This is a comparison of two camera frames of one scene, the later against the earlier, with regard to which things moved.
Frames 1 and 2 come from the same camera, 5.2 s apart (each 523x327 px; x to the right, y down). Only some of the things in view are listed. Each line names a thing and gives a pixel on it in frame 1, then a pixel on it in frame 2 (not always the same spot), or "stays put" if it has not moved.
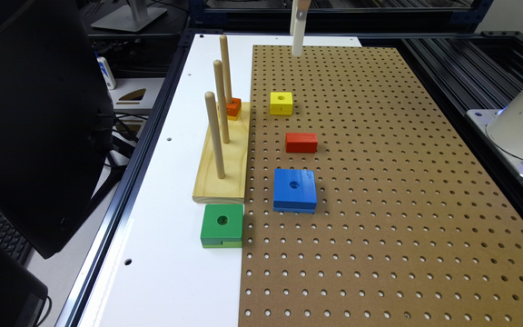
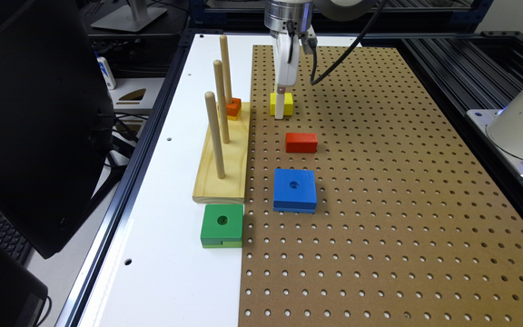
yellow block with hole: (281, 104) stays put
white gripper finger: (297, 25) -> (286, 73)
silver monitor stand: (133, 17) stays put
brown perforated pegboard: (410, 230) stays put
